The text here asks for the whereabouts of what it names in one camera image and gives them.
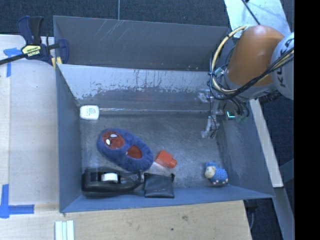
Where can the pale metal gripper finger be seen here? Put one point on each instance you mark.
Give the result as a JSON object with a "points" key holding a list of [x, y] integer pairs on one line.
{"points": [[206, 96], [208, 127]]}

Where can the blue toy sheep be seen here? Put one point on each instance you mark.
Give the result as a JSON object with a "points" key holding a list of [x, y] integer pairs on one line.
{"points": [[217, 175]]}

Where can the black flat pouch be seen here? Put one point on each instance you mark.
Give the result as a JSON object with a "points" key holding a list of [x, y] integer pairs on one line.
{"points": [[158, 186]]}

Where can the grey metal bin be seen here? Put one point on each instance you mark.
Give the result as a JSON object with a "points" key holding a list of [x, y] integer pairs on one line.
{"points": [[140, 46]]}

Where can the blue slipper with red face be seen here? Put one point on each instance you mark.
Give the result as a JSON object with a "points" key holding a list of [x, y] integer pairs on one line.
{"points": [[125, 149]]}

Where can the black tape dispenser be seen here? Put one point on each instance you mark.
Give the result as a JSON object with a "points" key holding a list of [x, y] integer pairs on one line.
{"points": [[110, 182]]}

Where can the small white plastic container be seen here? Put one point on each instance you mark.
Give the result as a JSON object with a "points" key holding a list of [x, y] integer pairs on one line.
{"points": [[89, 112]]}

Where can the pale wood board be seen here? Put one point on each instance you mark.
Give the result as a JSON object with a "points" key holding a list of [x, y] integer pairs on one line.
{"points": [[32, 134]]}

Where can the black cylinder on white bracket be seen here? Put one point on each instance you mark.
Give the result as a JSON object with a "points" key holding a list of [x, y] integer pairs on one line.
{"points": [[268, 97]]}

